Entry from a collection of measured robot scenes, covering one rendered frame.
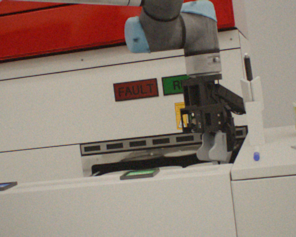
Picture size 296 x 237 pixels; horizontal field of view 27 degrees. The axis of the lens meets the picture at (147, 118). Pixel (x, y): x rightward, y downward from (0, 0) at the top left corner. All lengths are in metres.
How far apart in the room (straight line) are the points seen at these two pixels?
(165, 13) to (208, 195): 0.38
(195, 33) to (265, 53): 1.80
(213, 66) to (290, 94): 1.80
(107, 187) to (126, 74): 0.66
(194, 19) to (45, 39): 0.50
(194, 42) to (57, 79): 0.52
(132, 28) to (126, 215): 0.40
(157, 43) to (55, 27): 0.45
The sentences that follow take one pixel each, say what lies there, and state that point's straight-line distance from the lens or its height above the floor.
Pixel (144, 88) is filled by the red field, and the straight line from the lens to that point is 1.58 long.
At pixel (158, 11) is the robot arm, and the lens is 1.16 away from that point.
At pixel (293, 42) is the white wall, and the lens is 3.03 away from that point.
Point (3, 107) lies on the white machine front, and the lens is 1.71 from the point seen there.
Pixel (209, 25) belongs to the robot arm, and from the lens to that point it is 1.26.
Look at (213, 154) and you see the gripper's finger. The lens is 1.27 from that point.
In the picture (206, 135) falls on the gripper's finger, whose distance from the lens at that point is 1.30.
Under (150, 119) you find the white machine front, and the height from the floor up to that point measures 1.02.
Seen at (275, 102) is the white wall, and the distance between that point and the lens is 3.03.
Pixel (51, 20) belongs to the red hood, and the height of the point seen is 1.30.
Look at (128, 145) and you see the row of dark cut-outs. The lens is 1.60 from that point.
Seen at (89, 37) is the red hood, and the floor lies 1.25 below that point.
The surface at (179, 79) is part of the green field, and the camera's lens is 1.56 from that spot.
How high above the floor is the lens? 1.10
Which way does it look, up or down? 3 degrees down
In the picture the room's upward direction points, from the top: 7 degrees counter-clockwise
